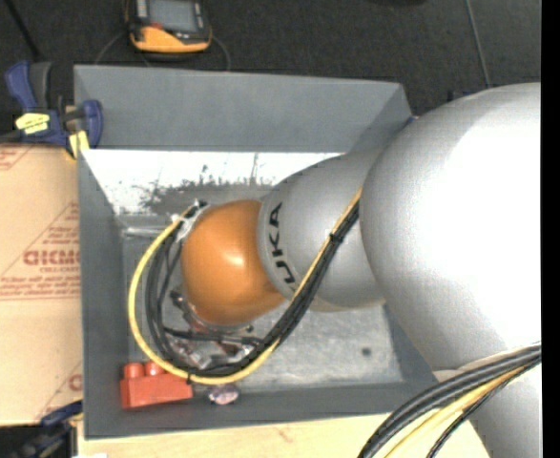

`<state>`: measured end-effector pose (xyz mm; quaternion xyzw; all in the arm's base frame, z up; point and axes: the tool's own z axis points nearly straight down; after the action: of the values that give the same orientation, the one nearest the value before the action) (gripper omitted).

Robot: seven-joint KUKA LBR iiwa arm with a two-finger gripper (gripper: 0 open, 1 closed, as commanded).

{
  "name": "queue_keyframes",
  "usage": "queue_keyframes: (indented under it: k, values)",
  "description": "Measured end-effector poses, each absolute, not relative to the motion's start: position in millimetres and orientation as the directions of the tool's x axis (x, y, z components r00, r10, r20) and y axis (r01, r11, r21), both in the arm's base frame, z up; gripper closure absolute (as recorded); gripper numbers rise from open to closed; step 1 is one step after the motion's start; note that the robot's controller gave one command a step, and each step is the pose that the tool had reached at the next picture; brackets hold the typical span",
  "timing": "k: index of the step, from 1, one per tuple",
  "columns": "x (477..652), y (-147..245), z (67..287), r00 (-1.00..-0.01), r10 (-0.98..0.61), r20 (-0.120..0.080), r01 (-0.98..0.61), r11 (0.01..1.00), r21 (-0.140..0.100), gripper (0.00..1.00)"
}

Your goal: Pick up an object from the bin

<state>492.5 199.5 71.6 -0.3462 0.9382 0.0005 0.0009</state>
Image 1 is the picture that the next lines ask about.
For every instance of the pale purple small lump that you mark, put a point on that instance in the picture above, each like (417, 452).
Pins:
(223, 393)

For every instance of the red toy brick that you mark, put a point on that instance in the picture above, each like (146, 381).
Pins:
(153, 391)

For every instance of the brown cardboard board red print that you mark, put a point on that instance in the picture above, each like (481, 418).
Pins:
(31, 265)

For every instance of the grey metal bin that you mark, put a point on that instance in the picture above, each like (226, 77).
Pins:
(222, 108)

